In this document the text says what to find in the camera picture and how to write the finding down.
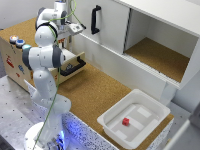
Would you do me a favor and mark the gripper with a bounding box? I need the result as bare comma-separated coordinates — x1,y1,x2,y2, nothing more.
64,21,84,37

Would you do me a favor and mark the pink block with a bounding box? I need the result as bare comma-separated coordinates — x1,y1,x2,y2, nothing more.
121,117,131,127

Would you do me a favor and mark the wooden drawer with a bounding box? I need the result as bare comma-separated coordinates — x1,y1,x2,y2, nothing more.
54,46,87,80

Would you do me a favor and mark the white sliding door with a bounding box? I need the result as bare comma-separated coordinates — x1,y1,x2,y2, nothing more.
70,0,131,55

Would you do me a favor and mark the green button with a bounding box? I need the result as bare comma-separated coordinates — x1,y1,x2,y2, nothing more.
21,43,32,52

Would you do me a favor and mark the blue button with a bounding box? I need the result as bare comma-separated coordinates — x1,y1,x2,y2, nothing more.
15,38,26,48

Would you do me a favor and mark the red button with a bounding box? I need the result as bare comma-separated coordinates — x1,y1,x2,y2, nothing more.
9,35,19,45

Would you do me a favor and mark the wooden drawer box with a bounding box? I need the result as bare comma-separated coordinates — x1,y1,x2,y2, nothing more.
0,16,87,93

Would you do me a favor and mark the white cabinet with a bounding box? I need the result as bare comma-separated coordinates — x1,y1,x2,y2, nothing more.
68,0,200,108

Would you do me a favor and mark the white plastic box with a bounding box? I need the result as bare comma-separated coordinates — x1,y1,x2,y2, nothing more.
96,88,172,150

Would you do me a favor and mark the black door handle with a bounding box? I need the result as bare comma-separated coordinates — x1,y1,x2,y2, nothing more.
90,4,102,36

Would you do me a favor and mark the black drawer handle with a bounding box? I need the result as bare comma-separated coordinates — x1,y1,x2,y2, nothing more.
59,55,87,77

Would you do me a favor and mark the green cable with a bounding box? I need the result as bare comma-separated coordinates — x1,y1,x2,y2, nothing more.
32,0,85,150

